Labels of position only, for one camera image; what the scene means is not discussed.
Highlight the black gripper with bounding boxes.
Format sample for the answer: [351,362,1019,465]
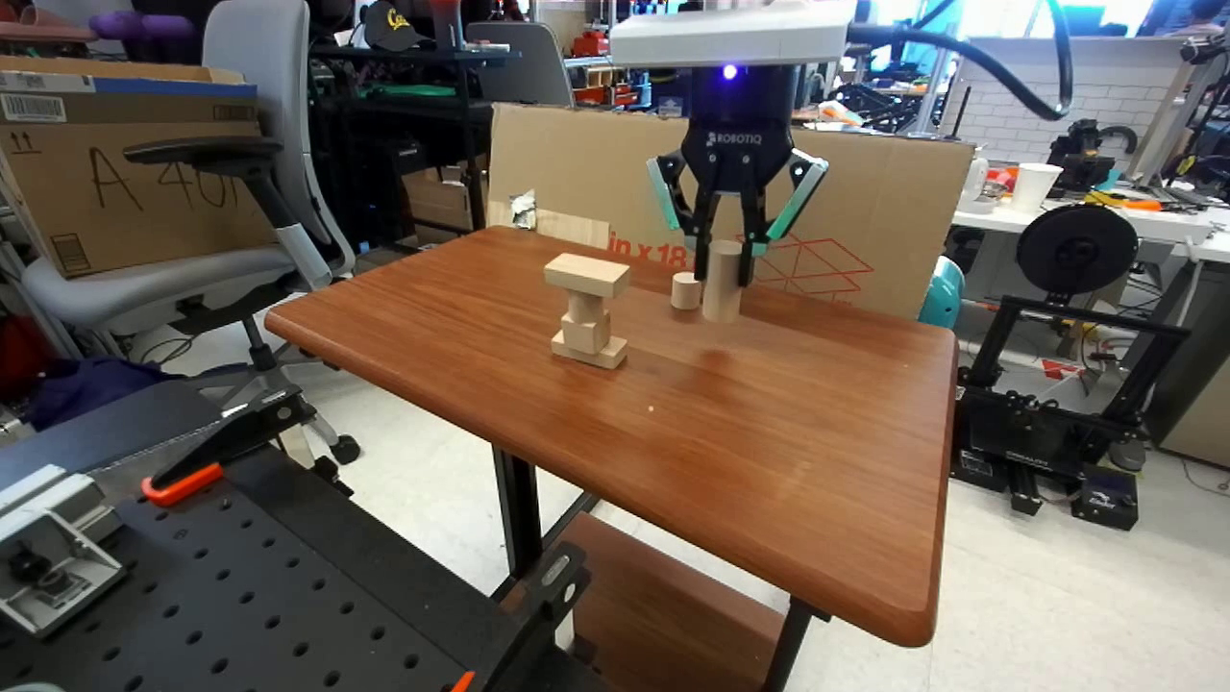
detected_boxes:
[645,63,829,284]

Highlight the large wooden cylinder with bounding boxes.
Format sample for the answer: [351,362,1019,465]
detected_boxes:
[701,237,741,324]

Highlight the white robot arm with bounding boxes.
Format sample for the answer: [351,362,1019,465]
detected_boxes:
[611,0,1071,288]

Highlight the small wooden cylinder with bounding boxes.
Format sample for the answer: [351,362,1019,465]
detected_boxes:
[669,274,704,310]

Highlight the large cardboard sheet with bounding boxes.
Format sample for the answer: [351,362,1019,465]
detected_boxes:
[483,100,979,324]

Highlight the stacked wooden blocks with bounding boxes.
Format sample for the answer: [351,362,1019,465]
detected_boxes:
[543,254,629,369]

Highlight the wooden table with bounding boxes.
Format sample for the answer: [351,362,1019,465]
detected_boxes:
[269,232,959,650]

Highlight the black 3D printer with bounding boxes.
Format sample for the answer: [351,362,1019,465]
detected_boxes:
[955,204,1188,529]

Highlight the lower wooden shelf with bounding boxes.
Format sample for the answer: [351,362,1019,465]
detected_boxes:
[504,515,797,692]

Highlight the grey office chair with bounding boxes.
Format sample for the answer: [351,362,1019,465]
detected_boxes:
[17,0,365,470]

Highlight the orange black clamp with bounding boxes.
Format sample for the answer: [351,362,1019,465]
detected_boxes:
[137,397,309,507]

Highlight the black perforated workbench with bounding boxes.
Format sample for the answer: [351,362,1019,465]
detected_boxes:
[0,459,597,692]

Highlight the cardboard box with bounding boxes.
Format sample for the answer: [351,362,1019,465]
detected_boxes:
[0,57,269,275]

